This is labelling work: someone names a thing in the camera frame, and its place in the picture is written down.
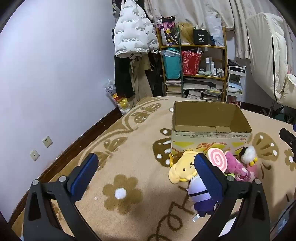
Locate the red patterned bag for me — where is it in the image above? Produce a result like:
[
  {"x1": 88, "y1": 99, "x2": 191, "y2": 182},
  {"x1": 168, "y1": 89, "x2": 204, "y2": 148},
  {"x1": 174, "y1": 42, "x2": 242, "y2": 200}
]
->
[{"x1": 181, "y1": 50, "x2": 203, "y2": 76}]

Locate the white puffer jacket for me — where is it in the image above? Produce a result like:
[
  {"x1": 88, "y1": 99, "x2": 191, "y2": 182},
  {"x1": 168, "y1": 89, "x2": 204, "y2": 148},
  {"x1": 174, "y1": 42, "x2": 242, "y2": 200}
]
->
[{"x1": 114, "y1": 0, "x2": 160, "y2": 58}]

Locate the pink plush toy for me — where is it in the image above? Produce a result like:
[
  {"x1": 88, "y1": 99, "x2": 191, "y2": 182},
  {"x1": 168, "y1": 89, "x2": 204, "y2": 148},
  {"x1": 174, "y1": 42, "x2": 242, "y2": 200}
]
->
[{"x1": 223, "y1": 151, "x2": 259, "y2": 182}]

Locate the white floral curtain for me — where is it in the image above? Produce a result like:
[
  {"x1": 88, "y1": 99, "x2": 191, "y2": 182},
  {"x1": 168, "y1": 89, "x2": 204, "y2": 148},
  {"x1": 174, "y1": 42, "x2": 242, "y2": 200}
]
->
[{"x1": 143, "y1": 0, "x2": 252, "y2": 59}]

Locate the pile of books and papers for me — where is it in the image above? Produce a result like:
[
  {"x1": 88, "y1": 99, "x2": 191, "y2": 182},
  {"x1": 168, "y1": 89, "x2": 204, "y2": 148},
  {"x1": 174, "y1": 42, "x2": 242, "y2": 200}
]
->
[{"x1": 184, "y1": 77, "x2": 223, "y2": 101}]

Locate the beige floral rug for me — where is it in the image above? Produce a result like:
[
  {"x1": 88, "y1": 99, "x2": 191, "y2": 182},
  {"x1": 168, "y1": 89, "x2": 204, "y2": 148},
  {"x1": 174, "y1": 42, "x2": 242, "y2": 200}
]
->
[{"x1": 9, "y1": 96, "x2": 296, "y2": 241}]

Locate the black hanging garment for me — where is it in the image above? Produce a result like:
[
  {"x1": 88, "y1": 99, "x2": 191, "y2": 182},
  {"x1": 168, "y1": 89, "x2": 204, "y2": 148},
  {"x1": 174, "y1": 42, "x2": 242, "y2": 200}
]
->
[{"x1": 114, "y1": 56, "x2": 134, "y2": 99}]

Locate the stack of old books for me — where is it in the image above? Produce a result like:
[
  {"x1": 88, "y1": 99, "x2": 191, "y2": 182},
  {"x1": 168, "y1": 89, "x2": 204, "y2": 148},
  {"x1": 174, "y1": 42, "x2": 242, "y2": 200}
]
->
[{"x1": 165, "y1": 79, "x2": 182, "y2": 97}]

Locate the small white and black plush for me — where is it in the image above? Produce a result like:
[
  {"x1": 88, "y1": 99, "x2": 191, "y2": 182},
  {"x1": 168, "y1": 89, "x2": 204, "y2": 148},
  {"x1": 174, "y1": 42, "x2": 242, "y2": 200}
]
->
[{"x1": 239, "y1": 146, "x2": 259, "y2": 167}]

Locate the cream quilted duvet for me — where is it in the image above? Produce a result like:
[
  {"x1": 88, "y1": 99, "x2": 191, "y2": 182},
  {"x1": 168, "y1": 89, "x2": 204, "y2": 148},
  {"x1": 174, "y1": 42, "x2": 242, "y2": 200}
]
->
[{"x1": 245, "y1": 13, "x2": 296, "y2": 107}]

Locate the teal bag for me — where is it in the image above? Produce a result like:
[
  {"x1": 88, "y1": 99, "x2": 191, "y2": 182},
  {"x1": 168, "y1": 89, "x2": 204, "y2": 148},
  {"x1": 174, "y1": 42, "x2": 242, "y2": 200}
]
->
[{"x1": 162, "y1": 47, "x2": 181, "y2": 80}]

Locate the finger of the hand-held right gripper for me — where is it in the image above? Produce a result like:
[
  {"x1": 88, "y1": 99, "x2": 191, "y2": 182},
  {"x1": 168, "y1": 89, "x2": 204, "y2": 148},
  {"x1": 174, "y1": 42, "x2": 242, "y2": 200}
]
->
[{"x1": 279, "y1": 128, "x2": 296, "y2": 163}]

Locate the cardboard box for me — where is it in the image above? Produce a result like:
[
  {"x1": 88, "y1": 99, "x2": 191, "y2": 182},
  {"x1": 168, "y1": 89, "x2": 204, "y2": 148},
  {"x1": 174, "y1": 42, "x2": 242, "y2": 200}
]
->
[{"x1": 171, "y1": 101, "x2": 252, "y2": 160}]

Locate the clear plastic bag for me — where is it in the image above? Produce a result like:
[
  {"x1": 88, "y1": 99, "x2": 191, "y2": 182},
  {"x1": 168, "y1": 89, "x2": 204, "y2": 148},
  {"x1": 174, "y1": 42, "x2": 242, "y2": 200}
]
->
[{"x1": 205, "y1": 15, "x2": 225, "y2": 47}]

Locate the beige hanging coat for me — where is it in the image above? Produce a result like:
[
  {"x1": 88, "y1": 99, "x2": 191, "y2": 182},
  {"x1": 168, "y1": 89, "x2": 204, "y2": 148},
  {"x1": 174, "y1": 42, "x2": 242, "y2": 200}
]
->
[{"x1": 129, "y1": 54, "x2": 154, "y2": 108}]

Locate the green pole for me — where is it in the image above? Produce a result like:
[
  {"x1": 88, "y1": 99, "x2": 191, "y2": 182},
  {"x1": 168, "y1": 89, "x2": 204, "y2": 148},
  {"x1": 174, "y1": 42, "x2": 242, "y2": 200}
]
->
[{"x1": 177, "y1": 27, "x2": 185, "y2": 98}]

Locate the wooden shelf rack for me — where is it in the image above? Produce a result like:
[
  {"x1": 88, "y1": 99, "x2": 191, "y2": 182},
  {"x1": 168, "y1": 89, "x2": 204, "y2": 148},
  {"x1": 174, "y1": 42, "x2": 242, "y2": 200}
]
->
[{"x1": 156, "y1": 23, "x2": 228, "y2": 103}]

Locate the black hanging jacket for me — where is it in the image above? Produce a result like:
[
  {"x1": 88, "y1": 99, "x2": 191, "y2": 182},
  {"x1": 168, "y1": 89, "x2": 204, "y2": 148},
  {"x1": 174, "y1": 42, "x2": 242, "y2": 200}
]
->
[{"x1": 150, "y1": 51, "x2": 167, "y2": 96}]

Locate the purple and white plush doll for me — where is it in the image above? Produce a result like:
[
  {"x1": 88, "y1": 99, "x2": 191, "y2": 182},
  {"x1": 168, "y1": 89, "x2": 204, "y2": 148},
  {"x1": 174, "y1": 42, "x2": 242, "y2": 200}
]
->
[{"x1": 187, "y1": 173, "x2": 216, "y2": 217}]

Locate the yellow dog plush toy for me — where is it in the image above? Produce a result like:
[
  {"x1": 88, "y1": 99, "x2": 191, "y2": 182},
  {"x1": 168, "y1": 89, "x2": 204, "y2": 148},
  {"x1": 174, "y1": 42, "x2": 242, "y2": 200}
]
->
[{"x1": 168, "y1": 151, "x2": 199, "y2": 184}]

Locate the white utility cart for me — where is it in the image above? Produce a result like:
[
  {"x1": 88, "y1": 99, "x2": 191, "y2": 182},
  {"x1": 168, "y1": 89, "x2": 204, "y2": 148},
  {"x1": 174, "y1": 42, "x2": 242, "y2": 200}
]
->
[{"x1": 226, "y1": 65, "x2": 247, "y2": 108}]

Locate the pink swirl lollipop plush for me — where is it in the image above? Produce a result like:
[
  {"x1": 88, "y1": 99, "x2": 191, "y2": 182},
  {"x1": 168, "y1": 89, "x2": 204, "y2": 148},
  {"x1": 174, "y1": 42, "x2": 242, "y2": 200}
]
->
[{"x1": 206, "y1": 147, "x2": 229, "y2": 173}]

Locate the black and pink printed bag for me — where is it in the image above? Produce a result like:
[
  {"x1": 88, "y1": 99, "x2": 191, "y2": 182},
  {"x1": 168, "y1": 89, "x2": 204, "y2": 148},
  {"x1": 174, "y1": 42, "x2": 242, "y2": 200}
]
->
[{"x1": 157, "y1": 16, "x2": 179, "y2": 46}]

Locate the plastic bag with snacks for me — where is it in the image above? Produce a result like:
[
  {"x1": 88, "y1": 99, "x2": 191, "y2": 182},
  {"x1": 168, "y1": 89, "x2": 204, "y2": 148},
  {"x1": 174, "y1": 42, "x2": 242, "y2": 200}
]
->
[{"x1": 105, "y1": 80, "x2": 131, "y2": 115}]

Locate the cluster of cosmetic bottles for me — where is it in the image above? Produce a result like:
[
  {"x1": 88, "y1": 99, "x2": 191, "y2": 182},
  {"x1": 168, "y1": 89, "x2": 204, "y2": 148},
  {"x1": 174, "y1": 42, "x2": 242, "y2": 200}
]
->
[{"x1": 199, "y1": 57, "x2": 225, "y2": 77}]

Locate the blond wig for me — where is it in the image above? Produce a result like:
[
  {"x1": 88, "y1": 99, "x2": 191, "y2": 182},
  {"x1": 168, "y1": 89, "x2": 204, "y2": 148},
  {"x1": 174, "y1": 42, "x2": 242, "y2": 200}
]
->
[{"x1": 177, "y1": 22, "x2": 195, "y2": 45}]

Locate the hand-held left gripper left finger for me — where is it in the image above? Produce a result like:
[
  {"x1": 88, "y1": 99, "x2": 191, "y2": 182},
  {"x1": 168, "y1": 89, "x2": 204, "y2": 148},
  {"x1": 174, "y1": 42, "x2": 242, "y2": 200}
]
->
[{"x1": 23, "y1": 153, "x2": 100, "y2": 241}]

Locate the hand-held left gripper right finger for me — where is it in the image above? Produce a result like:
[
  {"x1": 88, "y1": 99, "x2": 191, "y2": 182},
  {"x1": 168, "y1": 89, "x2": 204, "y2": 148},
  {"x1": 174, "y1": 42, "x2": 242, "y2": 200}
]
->
[{"x1": 194, "y1": 153, "x2": 271, "y2": 241}]

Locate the black box with white print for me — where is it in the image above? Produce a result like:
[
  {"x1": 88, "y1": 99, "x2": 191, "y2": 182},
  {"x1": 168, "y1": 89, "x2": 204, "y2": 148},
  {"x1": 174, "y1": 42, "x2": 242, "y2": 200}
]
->
[{"x1": 193, "y1": 29, "x2": 211, "y2": 45}]

